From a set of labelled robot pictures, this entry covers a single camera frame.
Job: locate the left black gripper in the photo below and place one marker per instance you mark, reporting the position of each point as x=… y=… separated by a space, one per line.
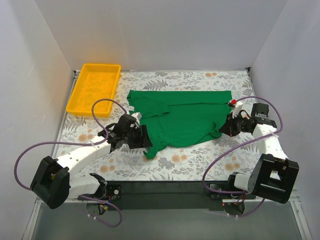
x=139 y=137

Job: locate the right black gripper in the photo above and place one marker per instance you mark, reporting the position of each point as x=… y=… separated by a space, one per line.
x=231 y=126

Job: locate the green t-shirt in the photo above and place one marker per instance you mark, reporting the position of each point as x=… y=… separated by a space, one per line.
x=180 y=119

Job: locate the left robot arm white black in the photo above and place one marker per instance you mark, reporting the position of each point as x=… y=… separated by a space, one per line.
x=55 y=180

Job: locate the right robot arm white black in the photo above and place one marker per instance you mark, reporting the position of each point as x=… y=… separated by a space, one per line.
x=274 y=175

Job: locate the floral patterned table mat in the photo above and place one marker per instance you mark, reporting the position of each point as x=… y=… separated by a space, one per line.
x=212 y=160

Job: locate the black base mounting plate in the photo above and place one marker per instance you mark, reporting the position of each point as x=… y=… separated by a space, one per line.
x=165 y=195

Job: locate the yellow plastic bin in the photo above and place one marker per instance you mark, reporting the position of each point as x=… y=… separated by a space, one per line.
x=95 y=81

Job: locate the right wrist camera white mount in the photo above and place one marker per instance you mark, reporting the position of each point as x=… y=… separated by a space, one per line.
x=236 y=107

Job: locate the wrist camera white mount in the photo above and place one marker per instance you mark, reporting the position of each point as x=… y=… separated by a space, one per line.
x=236 y=107
x=137 y=116

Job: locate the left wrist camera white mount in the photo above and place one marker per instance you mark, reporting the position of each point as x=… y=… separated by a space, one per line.
x=137 y=116

